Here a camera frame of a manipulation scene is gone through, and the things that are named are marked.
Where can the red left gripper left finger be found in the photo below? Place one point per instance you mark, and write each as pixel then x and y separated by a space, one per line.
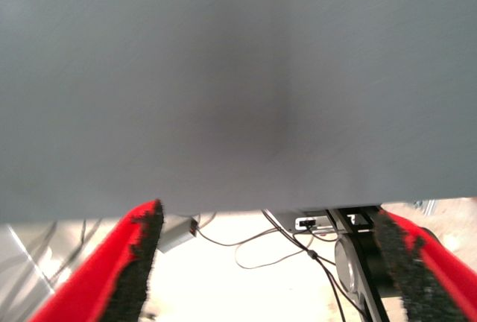
pixel 93 281

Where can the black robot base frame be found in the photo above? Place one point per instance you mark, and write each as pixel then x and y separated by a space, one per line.
pixel 367 255

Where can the grey adapter box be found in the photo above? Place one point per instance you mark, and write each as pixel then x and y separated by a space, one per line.
pixel 177 236

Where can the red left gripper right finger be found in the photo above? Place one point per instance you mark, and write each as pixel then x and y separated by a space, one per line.
pixel 428 281

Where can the aluminium table leg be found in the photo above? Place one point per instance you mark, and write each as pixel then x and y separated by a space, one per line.
pixel 426 206

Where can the dark table cloth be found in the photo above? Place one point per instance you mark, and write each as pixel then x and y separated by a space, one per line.
pixel 149 76

